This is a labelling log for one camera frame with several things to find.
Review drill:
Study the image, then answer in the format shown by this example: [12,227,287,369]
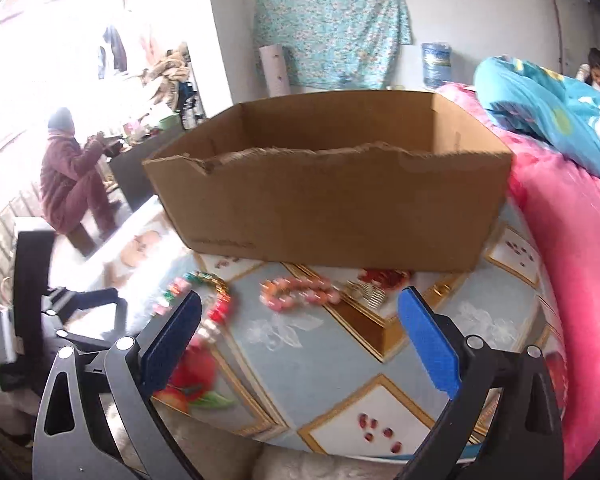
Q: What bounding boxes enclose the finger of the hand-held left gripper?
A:
[55,329,116,358]
[42,287,129,333]

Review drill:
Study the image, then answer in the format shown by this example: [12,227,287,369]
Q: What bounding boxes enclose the brown cardboard box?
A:
[142,89,515,273]

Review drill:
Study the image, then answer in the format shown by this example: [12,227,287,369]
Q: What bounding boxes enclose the pink orange bead bracelet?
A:
[259,275,343,313]

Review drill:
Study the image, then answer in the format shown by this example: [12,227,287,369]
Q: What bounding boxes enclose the pink floral blanket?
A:
[437,82,600,480]

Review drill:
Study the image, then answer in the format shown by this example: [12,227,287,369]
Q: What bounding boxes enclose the blue water jug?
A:
[421,41,453,92]

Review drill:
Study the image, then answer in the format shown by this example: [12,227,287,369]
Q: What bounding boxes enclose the gold rectangular pendant chain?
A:
[345,280,387,311]

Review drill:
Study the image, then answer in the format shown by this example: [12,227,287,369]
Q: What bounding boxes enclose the beige knit clothes pile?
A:
[147,42,191,111]

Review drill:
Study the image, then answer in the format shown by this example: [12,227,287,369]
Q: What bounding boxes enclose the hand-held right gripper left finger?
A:
[32,290,203,480]

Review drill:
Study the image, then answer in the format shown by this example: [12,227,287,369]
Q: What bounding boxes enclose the multicolour bead bracelet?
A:
[150,269,235,346]

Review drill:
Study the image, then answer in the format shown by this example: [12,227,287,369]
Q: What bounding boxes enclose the pink hanging garment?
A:
[139,24,157,62]

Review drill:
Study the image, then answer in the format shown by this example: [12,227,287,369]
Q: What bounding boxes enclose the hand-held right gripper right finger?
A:
[397,286,566,480]

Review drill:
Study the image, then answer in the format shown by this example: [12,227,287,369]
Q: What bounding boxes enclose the blue cartoon print quilt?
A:
[474,56,600,188]

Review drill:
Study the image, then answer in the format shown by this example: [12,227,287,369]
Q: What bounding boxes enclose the teal floral wall cloth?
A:
[252,0,413,91]

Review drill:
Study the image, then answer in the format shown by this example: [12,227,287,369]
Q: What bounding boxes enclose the pomegranate print table cover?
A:
[100,200,568,461]

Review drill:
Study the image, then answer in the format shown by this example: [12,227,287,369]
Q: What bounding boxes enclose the dark hanging clothes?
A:
[97,25,128,78]

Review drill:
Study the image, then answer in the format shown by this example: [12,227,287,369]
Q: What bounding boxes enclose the metal window railing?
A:
[0,180,46,301]

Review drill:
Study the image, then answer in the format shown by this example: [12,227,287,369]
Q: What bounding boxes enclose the white paper roll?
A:
[258,44,292,98]

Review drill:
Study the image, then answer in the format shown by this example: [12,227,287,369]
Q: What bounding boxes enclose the thin wooden stick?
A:
[545,0,568,76]

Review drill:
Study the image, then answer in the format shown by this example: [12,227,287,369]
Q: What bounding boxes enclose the dark table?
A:
[109,127,186,211]

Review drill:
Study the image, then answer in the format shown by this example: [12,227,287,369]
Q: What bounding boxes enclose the wheelchair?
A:
[172,75,208,131]

